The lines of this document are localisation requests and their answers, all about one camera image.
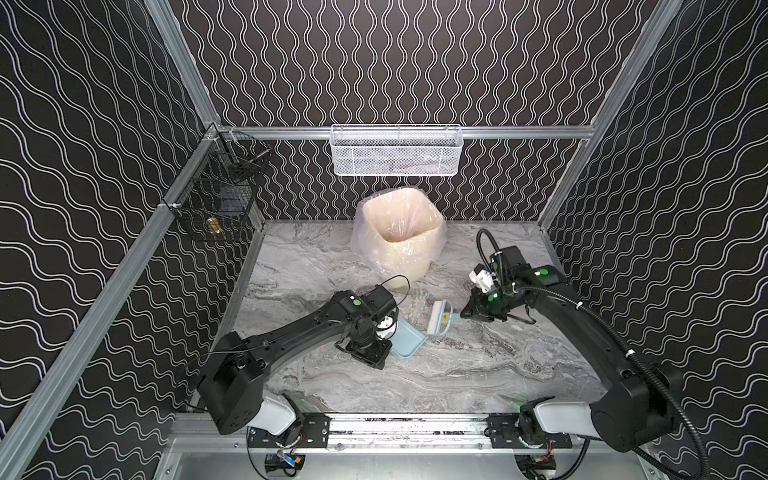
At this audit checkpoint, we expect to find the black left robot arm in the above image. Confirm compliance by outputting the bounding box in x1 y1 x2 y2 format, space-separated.
196 285 399 435

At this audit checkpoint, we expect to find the black wire wall basket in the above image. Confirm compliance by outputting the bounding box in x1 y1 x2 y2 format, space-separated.
163 123 273 245

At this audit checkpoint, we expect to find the white mesh wall basket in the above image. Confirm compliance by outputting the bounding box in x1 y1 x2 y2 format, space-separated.
329 124 464 177

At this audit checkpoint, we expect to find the teal dustpan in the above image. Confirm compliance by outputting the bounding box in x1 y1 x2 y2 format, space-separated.
389 319 427 359

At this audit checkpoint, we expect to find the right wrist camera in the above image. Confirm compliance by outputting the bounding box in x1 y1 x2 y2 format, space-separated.
469 264 498 294

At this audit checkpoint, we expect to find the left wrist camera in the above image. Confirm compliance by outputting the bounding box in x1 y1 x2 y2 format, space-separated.
376 310 399 339

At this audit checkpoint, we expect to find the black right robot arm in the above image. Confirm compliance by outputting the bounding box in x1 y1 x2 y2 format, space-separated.
460 228 711 479

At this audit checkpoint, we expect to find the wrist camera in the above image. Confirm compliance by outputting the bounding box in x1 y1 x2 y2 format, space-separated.
376 310 399 339
469 264 498 294

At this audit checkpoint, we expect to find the beige trash bin with liner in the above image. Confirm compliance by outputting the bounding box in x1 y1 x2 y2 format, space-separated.
350 187 447 289

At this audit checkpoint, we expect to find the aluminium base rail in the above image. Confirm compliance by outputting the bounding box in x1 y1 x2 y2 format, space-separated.
155 411 655 455

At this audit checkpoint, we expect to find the teal hand brush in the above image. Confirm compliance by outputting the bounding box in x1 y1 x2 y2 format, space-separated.
427 300 461 336

